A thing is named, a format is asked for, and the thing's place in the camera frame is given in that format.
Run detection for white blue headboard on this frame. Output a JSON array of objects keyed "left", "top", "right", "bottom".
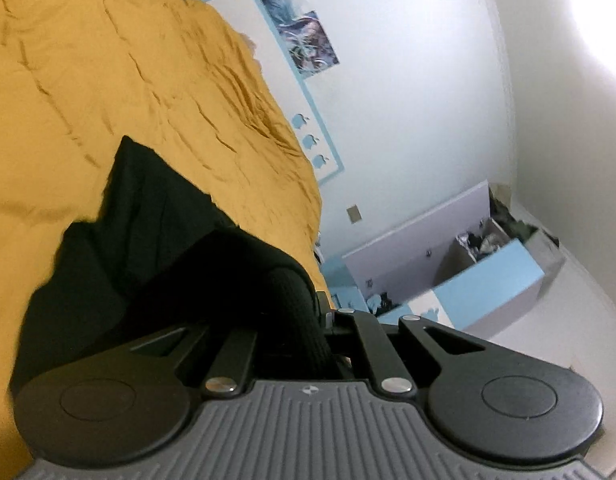
[{"left": 203, "top": 0, "right": 344, "bottom": 184}]

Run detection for wall socket plate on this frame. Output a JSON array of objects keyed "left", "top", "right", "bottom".
[{"left": 347, "top": 205, "right": 362, "bottom": 223}]

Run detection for blue white nightstand cabinet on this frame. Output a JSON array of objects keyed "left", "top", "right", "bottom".
[{"left": 321, "top": 182, "right": 565, "bottom": 339}]

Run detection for yellow bed sheet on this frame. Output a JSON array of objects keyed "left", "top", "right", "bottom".
[{"left": 0, "top": 0, "right": 325, "bottom": 479}]

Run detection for black garment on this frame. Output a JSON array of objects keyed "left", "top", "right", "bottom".
[{"left": 9, "top": 139, "right": 339, "bottom": 392}]

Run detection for anime poster strip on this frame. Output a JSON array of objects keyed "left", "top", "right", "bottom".
[{"left": 261, "top": 0, "right": 339, "bottom": 78}]

